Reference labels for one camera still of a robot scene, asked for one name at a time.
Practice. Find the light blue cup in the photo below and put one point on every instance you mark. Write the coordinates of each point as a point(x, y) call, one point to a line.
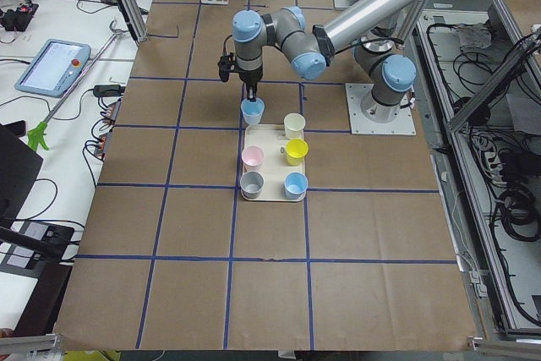
point(252, 111)
point(295, 186)

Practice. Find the cream serving tray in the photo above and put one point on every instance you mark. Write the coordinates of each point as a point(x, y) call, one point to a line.
point(272, 140)

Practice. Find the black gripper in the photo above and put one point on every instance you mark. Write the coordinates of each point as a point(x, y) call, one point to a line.
point(249, 77)

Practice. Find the black power adapter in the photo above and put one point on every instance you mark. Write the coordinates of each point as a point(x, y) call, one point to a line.
point(112, 90)

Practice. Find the black monitor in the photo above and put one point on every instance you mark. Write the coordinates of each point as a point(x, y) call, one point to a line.
point(20, 166)

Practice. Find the yellow cup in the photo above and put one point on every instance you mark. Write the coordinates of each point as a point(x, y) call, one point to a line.
point(296, 150)

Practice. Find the grey cup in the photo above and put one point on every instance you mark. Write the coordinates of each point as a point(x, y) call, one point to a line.
point(251, 184)

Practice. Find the blue teach pendant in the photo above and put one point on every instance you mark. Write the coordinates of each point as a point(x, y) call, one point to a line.
point(55, 68)

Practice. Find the cream white cup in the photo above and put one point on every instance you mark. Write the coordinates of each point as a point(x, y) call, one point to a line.
point(294, 124)

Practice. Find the pink cup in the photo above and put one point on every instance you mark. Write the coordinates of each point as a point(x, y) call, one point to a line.
point(252, 158)

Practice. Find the reacher grabber tool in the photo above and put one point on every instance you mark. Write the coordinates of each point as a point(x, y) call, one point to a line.
point(36, 136)

